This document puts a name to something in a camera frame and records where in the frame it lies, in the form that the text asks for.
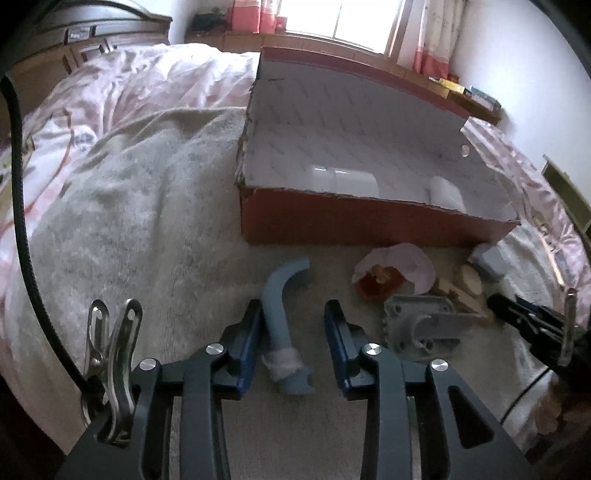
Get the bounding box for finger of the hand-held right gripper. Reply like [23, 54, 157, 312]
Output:
[487, 294, 561, 344]
[512, 295, 566, 321]

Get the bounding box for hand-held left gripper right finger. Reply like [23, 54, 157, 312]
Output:
[323, 299, 532, 480]

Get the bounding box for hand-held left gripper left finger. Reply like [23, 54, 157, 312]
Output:
[60, 299, 264, 480]

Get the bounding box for blue curved pipe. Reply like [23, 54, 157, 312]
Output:
[261, 256, 317, 397]

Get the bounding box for grey block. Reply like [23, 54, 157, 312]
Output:
[470, 244, 508, 283]

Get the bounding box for orange plastic part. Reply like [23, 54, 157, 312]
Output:
[358, 265, 407, 302]

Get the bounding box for grey metal bracket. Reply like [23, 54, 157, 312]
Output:
[381, 294, 474, 363]

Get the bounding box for red cardboard box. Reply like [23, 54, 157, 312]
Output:
[235, 45, 522, 247]

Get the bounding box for person's right hand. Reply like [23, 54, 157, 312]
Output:
[540, 383, 575, 437]

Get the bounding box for steel spring clip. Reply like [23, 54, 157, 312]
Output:
[561, 287, 580, 367]
[82, 299, 144, 446]

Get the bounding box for wooden stick piece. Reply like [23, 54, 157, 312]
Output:
[434, 277, 495, 326]

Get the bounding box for round wooden disc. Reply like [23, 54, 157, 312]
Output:
[455, 267, 485, 296]

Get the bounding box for pink curved shard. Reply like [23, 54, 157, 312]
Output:
[352, 242, 437, 296]

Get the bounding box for small white cylinder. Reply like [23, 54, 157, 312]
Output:
[427, 175, 466, 214]

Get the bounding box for large white cylinder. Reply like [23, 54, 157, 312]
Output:
[310, 164, 380, 199]

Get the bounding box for white fleece blanket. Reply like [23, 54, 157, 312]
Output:
[9, 106, 568, 480]

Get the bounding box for wooden window ledge cabinet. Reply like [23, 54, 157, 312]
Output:
[185, 30, 502, 125]

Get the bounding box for teal book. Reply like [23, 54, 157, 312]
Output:
[468, 85, 502, 109]

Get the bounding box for pink patterned quilt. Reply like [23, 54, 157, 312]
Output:
[0, 44, 578, 444]

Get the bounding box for pink white curtain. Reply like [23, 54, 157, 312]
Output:
[413, 0, 472, 79]
[231, 0, 289, 34]

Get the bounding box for dark bag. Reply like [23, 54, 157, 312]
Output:
[191, 13, 232, 33]

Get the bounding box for bright window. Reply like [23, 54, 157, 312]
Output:
[284, 0, 414, 56]

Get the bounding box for dark wooden headboard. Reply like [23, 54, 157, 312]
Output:
[0, 4, 174, 121]

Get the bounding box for black cable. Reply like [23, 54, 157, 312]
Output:
[501, 367, 555, 425]
[0, 71, 90, 393]

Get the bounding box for pale wooden frame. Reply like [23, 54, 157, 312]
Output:
[541, 154, 591, 234]

